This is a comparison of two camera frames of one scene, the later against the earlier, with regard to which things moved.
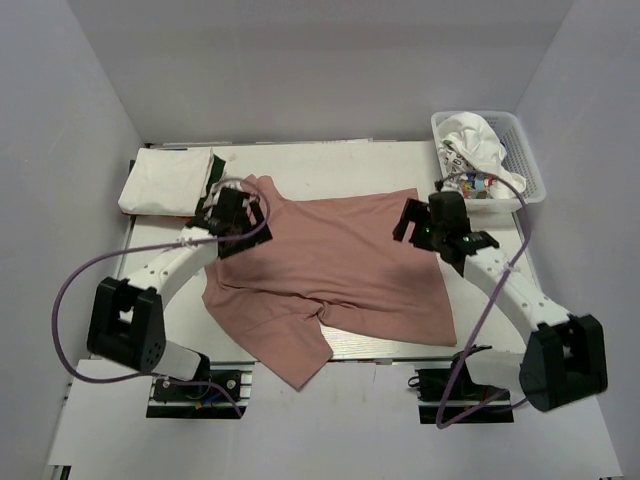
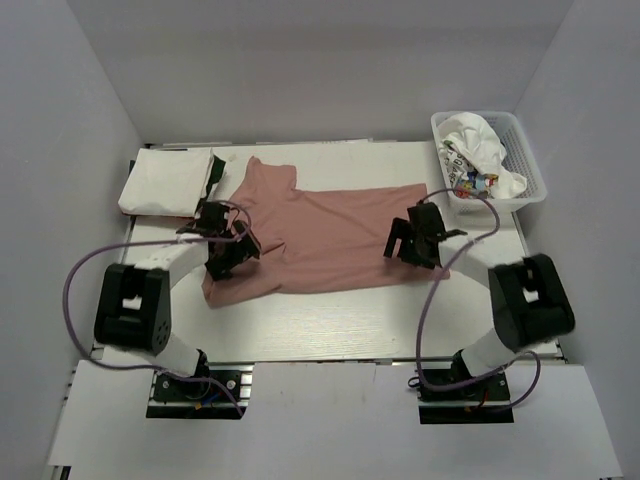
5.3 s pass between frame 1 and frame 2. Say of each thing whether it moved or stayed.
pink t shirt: moved
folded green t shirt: stayed
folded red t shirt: stayed
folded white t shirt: stayed
